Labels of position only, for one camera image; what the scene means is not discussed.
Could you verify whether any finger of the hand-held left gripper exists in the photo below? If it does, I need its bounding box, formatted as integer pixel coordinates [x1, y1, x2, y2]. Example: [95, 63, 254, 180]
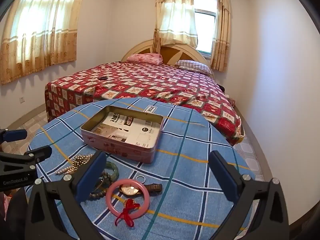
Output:
[0, 129, 27, 143]
[0, 145, 52, 174]

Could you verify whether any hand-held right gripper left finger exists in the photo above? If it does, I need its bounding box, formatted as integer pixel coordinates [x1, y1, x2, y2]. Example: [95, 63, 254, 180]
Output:
[24, 151, 108, 240]

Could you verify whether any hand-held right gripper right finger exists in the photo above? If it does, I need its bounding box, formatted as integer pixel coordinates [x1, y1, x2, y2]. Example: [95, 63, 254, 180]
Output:
[209, 151, 297, 240]

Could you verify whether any dark grey bead bracelet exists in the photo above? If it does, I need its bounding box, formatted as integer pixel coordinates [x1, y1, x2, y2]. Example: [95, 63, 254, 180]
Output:
[89, 171, 113, 199]

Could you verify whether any pearl necklace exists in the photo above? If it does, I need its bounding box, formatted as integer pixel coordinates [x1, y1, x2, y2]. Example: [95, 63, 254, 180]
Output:
[55, 154, 94, 176]

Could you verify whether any green jade bangle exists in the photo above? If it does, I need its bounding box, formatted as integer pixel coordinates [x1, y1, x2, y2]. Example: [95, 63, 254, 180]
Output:
[104, 161, 119, 181]

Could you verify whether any pink bangle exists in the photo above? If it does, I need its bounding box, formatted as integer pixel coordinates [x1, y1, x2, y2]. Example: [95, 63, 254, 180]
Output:
[105, 180, 150, 215]

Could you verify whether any pink tin box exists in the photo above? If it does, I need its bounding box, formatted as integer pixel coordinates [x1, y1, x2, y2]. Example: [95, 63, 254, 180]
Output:
[80, 105, 164, 164]

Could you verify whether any red string knot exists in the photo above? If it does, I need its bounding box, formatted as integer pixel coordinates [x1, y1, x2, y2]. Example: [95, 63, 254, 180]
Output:
[114, 198, 140, 227]

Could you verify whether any thin silver bangle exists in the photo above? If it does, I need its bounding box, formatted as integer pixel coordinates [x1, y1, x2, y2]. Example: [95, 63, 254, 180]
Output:
[95, 176, 107, 189]

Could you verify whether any blue checked tablecloth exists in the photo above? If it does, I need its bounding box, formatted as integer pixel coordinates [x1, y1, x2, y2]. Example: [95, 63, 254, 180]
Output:
[27, 98, 257, 240]

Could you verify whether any printed paper leaflet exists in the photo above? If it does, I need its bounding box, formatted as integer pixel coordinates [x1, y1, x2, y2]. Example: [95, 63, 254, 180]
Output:
[91, 111, 162, 153]

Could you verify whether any wide beige patterned curtain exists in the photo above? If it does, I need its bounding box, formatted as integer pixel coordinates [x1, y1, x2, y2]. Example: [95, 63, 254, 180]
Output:
[0, 0, 88, 85]

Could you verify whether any red patterned bedspread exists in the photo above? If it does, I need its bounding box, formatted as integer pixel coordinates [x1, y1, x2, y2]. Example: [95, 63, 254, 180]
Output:
[44, 61, 242, 145]

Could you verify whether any striped pillow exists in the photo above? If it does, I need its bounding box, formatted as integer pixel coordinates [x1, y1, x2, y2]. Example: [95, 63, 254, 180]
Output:
[175, 59, 213, 74]

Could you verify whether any pink floral pillow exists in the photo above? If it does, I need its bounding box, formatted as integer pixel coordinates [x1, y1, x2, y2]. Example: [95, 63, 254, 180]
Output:
[127, 53, 163, 67]

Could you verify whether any cream wooden headboard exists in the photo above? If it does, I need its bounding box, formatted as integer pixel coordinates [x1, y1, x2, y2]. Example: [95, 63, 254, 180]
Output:
[121, 39, 213, 68]

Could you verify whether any narrow beige patterned curtain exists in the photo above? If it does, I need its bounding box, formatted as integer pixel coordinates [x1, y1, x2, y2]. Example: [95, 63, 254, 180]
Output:
[210, 0, 231, 73]

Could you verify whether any window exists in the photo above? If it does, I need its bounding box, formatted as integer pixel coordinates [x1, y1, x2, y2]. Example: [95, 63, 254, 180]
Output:
[194, 0, 217, 56]

